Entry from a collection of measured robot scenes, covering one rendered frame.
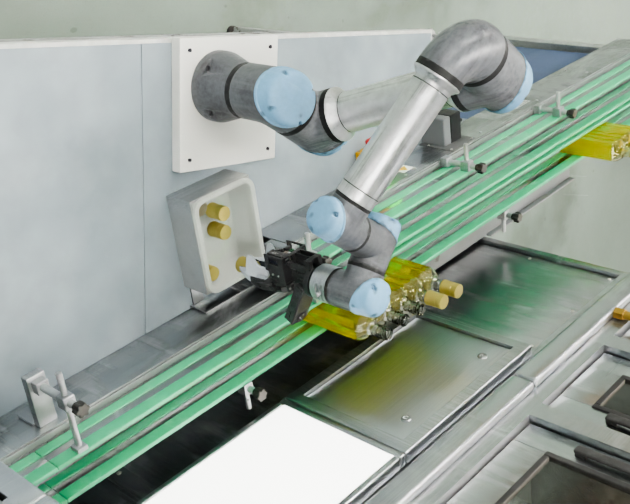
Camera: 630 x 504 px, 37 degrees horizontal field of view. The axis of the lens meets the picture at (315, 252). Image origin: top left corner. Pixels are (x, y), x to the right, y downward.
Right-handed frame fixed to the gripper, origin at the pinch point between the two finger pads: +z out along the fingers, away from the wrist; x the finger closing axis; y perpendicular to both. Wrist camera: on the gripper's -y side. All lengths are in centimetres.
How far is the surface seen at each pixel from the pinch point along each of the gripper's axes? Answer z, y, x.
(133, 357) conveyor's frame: 11.4, -11.1, 26.6
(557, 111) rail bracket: -5, -6, -119
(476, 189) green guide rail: -3, -14, -78
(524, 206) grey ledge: 3, -35, -112
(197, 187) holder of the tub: 14.2, 15.6, -1.1
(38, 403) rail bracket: 7, -5, 51
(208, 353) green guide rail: 1.4, -13.6, 14.9
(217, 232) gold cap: 11.6, 4.9, -1.8
